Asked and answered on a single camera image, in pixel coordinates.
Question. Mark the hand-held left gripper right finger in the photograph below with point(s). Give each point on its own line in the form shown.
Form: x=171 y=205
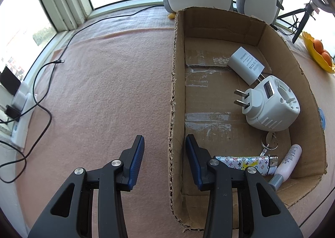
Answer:
x=192 y=159

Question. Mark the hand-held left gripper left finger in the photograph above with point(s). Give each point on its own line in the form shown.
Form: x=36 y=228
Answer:
x=136 y=159

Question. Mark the cardboard box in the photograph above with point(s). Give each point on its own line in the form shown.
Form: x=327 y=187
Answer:
x=217 y=136

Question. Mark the patterned silver lighter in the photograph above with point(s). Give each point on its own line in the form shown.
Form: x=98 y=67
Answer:
x=243 y=162

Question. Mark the pale pink lotion tube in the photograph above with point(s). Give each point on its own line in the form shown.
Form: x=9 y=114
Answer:
x=288 y=161

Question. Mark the white travel plug adapter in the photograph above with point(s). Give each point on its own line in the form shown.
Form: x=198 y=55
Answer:
x=274 y=107

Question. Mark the white wall charger cube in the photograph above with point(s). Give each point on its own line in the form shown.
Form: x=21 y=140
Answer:
x=246 y=65

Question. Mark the white power strip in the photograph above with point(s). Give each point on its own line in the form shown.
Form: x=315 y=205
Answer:
x=21 y=130

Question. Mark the white plugged-in charger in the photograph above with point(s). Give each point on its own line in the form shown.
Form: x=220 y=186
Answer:
x=19 y=98

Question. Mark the black plugged-in charger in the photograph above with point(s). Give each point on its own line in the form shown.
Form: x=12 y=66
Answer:
x=12 y=112

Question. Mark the blue white packet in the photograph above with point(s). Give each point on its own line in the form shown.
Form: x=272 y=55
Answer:
x=322 y=119

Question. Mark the yellow bowl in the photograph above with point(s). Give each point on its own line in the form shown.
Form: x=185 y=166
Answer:
x=311 y=48

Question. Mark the black tripod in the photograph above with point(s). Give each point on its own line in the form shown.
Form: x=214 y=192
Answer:
x=301 y=25

